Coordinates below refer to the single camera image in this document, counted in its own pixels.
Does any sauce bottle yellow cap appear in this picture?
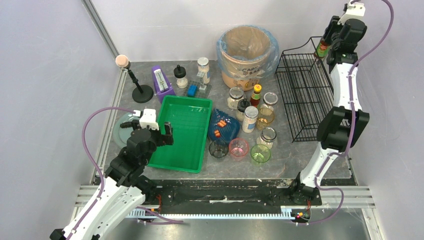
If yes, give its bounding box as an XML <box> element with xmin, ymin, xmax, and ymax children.
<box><xmin>249</xmin><ymin>84</ymin><xmax>262</xmax><ymax>108</ymax></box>
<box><xmin>314</xmin><ymin>37</ymin><xmax>331</xmax><ymax>59</ymax></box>

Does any black-lid shaker jar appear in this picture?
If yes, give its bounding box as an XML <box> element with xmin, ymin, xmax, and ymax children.
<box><xmin>236</xmin><ymin>98</ymin><xmax>251</xmax><ymax>122</ymax></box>
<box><xmin>173</xmin><ymin>64</ymin><xmax>188</xmax><ymax>89</ymax></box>

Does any tall bead jar silver lid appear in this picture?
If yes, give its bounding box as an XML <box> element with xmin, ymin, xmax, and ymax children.
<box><xmin>197</xmin><ymin>57</ymin><xmax>211</xmax><ymax>84</ymax></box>

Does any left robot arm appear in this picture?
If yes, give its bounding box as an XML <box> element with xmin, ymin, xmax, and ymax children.
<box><xmin>49</xmin><ymin>121</ymin><xmax>174</xmax><ymax>240</ymax></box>

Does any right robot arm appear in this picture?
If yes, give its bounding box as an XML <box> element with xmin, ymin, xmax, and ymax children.
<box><xmin>287</xmin><ymin>15</ymin><xmax>370</xmax><ymax>205</ymax></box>

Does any light blue plate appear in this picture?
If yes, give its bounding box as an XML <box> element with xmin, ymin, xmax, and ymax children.
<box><xmin>112</xmin><ymin>113</ymin><xmax>140</xmax><ymax>149</ymax></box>

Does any black stand wooden ball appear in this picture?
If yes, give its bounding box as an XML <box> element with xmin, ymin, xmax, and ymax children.
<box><xmin>115</xmin><ymin>54</ymin><xmax>154</xmax><ymax>103</ymax></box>

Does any green plastic tray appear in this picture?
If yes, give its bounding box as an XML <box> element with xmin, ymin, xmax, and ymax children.
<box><xmin>148</xmin><ymin>95</ymin><xmax>213</xmax><ymax>174</ymax></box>

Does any purple metronome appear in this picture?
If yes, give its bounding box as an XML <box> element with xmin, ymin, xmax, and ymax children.
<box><xmin>151</xmin><ymin>65</ymin><xmax>176</xmax><ymax>103</ymax></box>

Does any dark clear glass cup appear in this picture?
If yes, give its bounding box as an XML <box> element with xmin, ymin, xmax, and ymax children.
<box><xmin>208</xmin><ymin>139</ymin><xmax>229</xmax><ymax>159</ymax></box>

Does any blue lego brick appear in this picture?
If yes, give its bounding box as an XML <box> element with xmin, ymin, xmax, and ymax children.
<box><xmin>186</xmin><ymin>84</ymin><xmax>198</xmax><ymax>98</ymax></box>

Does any grey lego baseplate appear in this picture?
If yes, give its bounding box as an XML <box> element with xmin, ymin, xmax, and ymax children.
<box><xmin>183</xmin><ymin>80</ymin><xmax>212</xmax><ymax>99</ymax></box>

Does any dark blue plate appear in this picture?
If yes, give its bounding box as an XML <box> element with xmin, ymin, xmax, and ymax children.
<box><xmin>207</xmin><ymin>108</ymin><xmax>241</xmax><ymax>143</ymax></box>

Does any grey lego tower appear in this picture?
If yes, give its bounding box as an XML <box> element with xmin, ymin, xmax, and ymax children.
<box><xmin>196</xmin><ymin>71</ymin><xmax>207</xmax><ymax>93</ymax></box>

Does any pink glass cup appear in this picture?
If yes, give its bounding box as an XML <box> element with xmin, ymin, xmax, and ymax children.
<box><xmin>228</xmin><ymin>138</ymin><xmax>249</xmax><ymax>161</ymax></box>

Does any glass rice jar left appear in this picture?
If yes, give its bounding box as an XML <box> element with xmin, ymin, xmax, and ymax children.
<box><xmin>227</xmin><ymin>86</ymin><xmax>245</xmax><ymax>110</ymax></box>

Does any green glass cup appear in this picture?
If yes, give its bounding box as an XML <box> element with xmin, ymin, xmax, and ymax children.
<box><xmin>250</xmin><ymin>144</ymin><xmax>271</xmax><ymax>166</ymax></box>

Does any round glass rice jar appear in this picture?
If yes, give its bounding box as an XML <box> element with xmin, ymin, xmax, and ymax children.
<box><xmin>259</xmin><ymin>92</ymin><xmax>278</xmax><ymax>112</ymax></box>

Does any tan capybara trash bin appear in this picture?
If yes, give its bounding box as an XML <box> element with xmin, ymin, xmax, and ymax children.
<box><xmin>216</xmin><ymin>25</ymin><xmax>280</xmax><ymax>91</ymax></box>

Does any glass rice jar front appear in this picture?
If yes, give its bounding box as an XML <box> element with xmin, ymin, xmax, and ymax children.
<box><xmin>256</xmin><ymin>127</ymin><xmax>277</xmax><ymax>149</ymax></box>

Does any amber glass cup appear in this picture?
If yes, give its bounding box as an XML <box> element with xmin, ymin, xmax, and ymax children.
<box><xmin>256</xmin><ymin>107</ymin><xmax>275</xmax><ymax>130</ymax></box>

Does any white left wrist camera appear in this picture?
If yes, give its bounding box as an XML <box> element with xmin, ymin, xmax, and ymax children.
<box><xmin>133</xmin><ymin>108</ymin><xmax>160</xmax><ymax>131</ymax></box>

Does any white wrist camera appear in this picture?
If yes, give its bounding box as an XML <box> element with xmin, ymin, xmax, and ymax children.
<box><xmin>133</xmin><ymin>108</ymin><xmax>160</xmax><ymax>131</ymax></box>
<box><xmin>337</xmin><ymin>0</ymin><xmax>366</xmax><ymax>25</ymax></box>

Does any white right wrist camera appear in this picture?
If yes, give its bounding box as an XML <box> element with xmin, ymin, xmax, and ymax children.
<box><xmin>337</xmin><ymin>0</ymin><xmax>366</xmax><ymax>25</ymax></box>

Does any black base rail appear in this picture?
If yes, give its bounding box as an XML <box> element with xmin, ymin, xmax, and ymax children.
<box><xmin>144</xmin><ymin>178</ymin><xmax>322</xmax><ymax>215</ymax></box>

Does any black wire rack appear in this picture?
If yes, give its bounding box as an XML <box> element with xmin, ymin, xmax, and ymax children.
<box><xmin>275</xmin><ymin>36</ymin><xmax>333</xmax><ymax>142</ymax></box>

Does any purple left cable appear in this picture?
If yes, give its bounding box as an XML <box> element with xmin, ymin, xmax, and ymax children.
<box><xmin>65</xmin><ymin>106</ymin><xmax>184</xmax><ymax>240</ymax></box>

